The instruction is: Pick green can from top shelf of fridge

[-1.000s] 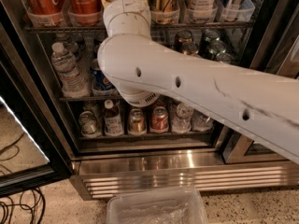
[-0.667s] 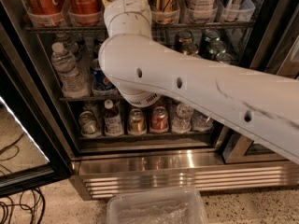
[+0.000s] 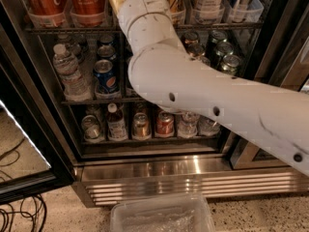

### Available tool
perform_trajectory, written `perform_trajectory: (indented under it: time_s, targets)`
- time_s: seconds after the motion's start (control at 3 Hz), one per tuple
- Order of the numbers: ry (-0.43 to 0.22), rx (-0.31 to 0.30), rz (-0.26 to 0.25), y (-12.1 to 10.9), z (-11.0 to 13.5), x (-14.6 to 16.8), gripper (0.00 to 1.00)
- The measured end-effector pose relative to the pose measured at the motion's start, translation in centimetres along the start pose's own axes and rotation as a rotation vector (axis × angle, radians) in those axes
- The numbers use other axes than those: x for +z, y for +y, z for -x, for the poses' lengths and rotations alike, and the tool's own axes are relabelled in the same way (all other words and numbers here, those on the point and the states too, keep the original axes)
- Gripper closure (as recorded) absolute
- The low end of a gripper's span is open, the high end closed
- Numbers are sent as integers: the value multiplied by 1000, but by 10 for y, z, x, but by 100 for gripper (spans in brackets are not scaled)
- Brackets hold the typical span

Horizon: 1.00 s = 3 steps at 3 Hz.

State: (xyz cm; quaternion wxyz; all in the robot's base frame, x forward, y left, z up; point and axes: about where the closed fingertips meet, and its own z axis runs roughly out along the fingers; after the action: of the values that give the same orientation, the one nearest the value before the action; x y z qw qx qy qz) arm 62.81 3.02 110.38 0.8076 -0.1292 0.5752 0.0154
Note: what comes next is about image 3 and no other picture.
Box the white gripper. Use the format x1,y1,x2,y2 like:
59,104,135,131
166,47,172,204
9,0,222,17
109,0,176,53

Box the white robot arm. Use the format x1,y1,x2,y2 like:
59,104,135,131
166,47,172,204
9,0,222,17
109,0,309,176

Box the yellow green can top shelf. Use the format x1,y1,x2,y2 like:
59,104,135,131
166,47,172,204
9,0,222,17
167,0,186,25

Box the red cola can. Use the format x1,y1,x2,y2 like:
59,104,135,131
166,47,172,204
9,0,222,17
71,0,105,27
28,0,68,28

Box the white blue can top shelf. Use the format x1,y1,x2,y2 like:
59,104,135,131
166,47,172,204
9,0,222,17
190,0,224,25

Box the red cola can left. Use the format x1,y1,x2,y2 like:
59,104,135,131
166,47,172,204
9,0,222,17
28,0,68,28

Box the blue pepsi can front left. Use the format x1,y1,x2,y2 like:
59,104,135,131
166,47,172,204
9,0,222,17
93,59,120,98

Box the gold soda can front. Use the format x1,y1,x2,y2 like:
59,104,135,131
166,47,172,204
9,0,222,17
199,56,211,66

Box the blue white can far right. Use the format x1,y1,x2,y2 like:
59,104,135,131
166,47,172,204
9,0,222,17
225,0,263,23

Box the clear water bottle middle shelf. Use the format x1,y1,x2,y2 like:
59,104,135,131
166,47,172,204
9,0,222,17
53,43,93,102

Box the green soda can front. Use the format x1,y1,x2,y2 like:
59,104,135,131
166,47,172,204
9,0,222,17
219,54,242,75

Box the gold can bottom shelf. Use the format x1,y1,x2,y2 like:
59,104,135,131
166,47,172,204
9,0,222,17
132,106,151,140

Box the red can bottom shelf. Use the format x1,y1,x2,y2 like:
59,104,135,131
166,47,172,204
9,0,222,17
155,111,174,138

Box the silver can bottom left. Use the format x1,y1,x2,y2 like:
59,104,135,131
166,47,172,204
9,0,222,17
81,115,105,143

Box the water bottle bottom shelf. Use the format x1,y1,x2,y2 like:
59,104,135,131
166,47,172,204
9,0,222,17
177,112,200,138

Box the steel fridge base grille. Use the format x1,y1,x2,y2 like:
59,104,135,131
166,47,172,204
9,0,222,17
72,155,309,208

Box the open glass fridge door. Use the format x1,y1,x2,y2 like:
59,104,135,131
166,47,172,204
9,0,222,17
0,5,73,205

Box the brown drink bottle bottom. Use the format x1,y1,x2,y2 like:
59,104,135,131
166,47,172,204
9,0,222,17
106,102,127,141

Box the water bottle bottom right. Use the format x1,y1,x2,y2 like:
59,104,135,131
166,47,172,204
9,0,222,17
199,116,220,137

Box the clear plastic bin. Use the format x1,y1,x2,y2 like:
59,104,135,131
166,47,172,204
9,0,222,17
110,193,215,232

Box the middle wire shelf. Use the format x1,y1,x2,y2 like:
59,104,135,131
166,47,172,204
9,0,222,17
61,97,144,105

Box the wire shelf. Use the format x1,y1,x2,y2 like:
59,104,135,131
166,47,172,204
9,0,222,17
25,22,263,35
61,97,144,105

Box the top wire shelf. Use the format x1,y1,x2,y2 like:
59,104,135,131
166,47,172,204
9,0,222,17
25,22,263,35

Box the black cables on floor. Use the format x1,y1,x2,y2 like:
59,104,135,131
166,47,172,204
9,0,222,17
0,135,48,232

